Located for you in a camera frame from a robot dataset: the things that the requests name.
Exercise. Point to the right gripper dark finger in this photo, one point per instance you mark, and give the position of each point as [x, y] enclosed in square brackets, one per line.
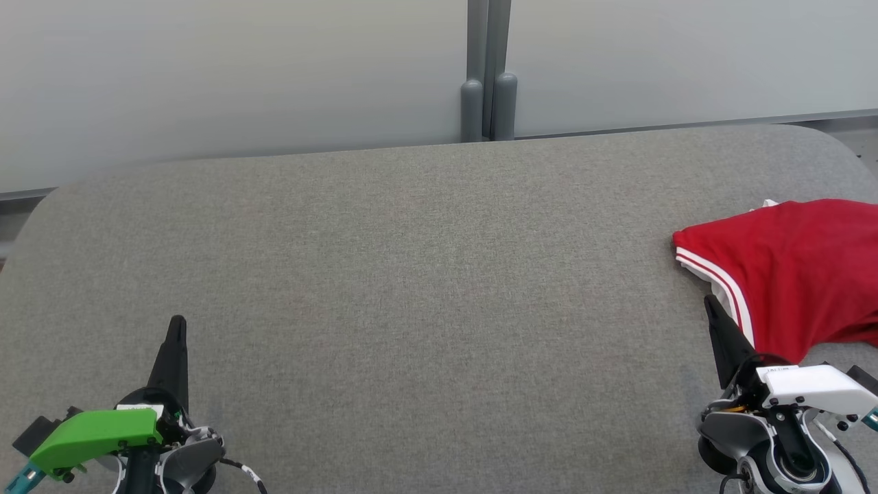
[728, 346]

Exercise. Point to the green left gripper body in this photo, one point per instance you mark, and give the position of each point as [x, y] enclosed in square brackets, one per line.
[96, 432]

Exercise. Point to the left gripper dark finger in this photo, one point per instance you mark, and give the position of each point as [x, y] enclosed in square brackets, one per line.
[175, 360]

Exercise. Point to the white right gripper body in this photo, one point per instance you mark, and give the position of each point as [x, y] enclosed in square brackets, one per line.
[809, 386]

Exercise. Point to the red white basketball jersey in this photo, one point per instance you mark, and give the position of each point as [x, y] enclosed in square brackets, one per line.
[802, 274]

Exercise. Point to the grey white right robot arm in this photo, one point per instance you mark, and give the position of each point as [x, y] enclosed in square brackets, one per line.
[748, 436]

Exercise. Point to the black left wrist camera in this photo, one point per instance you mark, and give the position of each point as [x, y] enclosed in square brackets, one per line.
[33, 433]

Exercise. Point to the grey partition post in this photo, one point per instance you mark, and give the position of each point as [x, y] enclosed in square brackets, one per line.
[472, 110]
[505, 106]

